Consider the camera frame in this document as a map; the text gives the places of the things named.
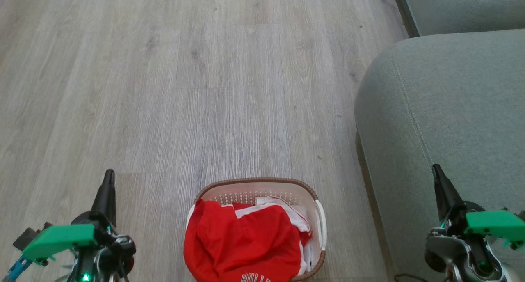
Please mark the grey fabric sofa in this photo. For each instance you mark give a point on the grey fabric sofa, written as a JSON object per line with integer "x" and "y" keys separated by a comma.
{"x": 443, "y": 109}

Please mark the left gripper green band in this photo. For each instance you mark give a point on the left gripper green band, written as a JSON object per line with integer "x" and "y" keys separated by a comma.
{"x": 61, "y": 239}

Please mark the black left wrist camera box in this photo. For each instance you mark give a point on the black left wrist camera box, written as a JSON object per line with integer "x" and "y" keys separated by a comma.
{"x": 26, "y": 237}

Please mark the white laundry basket brown rim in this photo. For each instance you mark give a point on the white laundry basket brown rim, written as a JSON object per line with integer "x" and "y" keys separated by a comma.
{"x": 246, "y": 189}

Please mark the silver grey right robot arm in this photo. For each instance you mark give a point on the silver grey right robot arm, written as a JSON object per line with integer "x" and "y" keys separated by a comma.
{"x": 443, "y": 245}

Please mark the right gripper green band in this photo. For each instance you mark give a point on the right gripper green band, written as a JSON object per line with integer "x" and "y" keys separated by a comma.
{"x": 492, "y": 224}

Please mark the red and white basketball jersey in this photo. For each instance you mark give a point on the red and white basketball jersey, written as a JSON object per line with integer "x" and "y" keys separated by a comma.
{"x": 246, "y": 245}

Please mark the blue connector on left gripper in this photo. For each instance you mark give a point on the blue connector on left gripper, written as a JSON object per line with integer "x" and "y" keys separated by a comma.
{"x": 16, "y": 269}

